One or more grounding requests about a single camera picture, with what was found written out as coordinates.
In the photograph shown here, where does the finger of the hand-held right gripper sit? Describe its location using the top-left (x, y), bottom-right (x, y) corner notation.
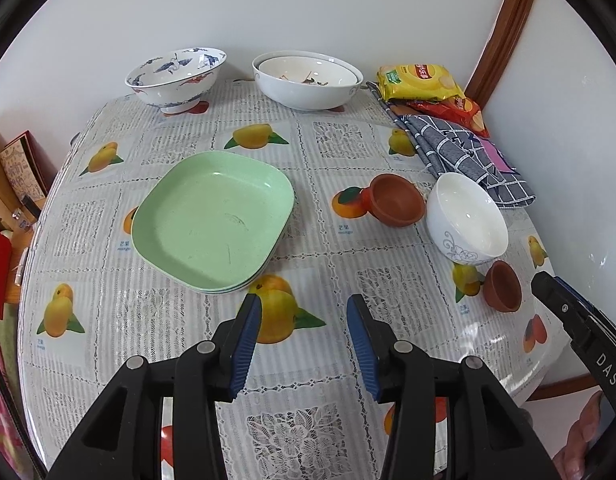
top-left (531, 271), bottom-right (609, 346)

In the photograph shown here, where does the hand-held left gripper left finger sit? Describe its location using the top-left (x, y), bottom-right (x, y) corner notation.
top-left (48, 292), bottom-right (263, 480)

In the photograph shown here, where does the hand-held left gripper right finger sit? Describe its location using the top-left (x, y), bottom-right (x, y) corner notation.
top-left (346, 294), bottom-right (549, 480)

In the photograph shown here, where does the small brown clay bowl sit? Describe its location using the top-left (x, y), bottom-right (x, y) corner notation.
top-left (483, 260), bottom-right (523, 312)
top-left (362, 174), bottom-right (428, 228)

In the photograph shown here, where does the blue square plate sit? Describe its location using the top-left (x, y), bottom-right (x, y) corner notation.
top-left (133, 230), bottom-right (269, 295)

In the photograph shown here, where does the white bowl with grey flowers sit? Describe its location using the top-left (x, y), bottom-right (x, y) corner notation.
top-left (426, 172), bottom-right (510, 266)

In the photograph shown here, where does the green square plate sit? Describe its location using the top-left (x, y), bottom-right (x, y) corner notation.
top-left (131, 151), bottom-right (295, 291)

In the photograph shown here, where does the person's right hand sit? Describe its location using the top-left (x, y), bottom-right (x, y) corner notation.
top-left (552, 390), bottom-right (606, 480)

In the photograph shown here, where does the wooden baseboard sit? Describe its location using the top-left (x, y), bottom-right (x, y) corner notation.
top-left (525, 370), bottom-right (601, 402)

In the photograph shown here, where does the fruit print tablecloth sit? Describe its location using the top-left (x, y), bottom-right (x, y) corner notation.
top-left (17, 77), bottom-right (584, 480)

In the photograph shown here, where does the pink sponge cloth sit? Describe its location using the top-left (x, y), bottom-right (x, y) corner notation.
top-left (480, 137), bottom-right (511, 173)

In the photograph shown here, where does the grey checkered cloth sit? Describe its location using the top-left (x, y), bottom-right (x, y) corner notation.
top-left (365, 81), bottom-right (537, 209)

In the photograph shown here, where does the red chip bag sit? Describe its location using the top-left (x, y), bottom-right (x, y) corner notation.
top-left (405, 96), bottom-right (489, 138)

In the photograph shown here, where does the large white bowl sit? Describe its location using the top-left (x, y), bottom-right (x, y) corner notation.
top-left (252, 51), bottom-right (364, 112)

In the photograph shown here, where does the yellow chip bag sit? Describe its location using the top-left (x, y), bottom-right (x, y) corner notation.
top-left (377, 63), bottom-right (466, 102)

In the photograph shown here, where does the blue patterned white bowl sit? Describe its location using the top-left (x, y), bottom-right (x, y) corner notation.
top-left (125, 47), bottom-right (227, 115)

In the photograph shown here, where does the white bowl with printed inside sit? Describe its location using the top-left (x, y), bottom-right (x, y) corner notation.
top-left (258, 56), bottom-right (359, 87)

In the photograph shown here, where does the patterned book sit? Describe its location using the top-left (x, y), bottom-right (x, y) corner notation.
top-left (0, 131), bottom-right (51, 206)

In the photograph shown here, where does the wooden door frame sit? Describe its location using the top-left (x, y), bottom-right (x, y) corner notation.
top-left (463, 0), bottom-right (541, 111)

